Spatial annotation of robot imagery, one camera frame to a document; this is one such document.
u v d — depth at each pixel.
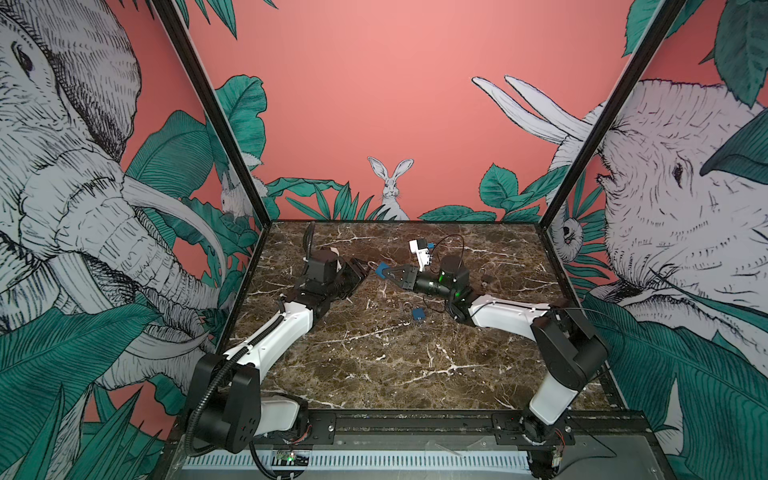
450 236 1.18
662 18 0.70
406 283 0.73
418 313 0.95
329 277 0.66
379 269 0.81
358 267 0.76
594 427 0.78
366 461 0.70
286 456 0.70
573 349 0.47
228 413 0.41
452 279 0.66
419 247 0.78
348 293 0.76
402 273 0.76
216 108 0.87
